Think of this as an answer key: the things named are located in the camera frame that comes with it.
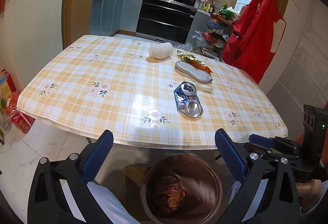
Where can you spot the cream two-door refrigerator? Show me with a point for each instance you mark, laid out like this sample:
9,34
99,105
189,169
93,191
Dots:
33,21

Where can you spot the crushed blue drink can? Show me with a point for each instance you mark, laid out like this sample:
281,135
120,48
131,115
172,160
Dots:
183,101

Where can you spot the row of condiment bottles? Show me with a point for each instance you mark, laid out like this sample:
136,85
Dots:
207,5

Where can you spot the clear plastic wrapper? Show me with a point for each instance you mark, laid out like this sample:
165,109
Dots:
205,88

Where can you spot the plastic bags heap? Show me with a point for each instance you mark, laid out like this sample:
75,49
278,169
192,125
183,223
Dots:
197,37

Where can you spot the red paper banner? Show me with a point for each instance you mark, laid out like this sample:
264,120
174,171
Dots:
2,3

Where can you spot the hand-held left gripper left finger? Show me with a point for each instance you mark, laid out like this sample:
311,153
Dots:
98,154

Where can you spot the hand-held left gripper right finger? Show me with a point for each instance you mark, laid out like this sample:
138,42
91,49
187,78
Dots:
230,154

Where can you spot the grey lower kitchen cabinets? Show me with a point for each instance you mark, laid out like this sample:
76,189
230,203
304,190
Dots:
110,14

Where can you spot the brown round waste bin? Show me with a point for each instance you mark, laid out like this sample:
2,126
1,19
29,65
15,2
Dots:
153,203

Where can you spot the red hanging apron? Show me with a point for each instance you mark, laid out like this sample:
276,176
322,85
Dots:
253,26

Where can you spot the orange snack wrapper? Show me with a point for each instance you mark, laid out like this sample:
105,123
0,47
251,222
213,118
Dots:
205,67

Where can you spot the yellow checked floral tablecloth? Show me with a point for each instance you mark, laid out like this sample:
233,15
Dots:
102,111

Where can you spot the black built-in oven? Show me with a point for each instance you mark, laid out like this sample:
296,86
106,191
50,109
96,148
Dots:
164,19

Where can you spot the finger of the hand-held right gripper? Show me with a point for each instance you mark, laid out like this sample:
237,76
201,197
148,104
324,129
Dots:
260,140
269,153

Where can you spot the brown cardboard box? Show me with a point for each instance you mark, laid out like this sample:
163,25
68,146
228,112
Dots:
133,175

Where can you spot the person's right hand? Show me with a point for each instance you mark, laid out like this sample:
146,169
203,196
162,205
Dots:
310,188

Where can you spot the white foam fruit net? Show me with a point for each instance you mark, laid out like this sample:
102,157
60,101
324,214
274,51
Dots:
161,51

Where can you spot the person's light striped clothing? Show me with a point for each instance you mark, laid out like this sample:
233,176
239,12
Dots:
107,203

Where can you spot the colourful bags pile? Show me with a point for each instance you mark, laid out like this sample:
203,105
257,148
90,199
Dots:
18,119

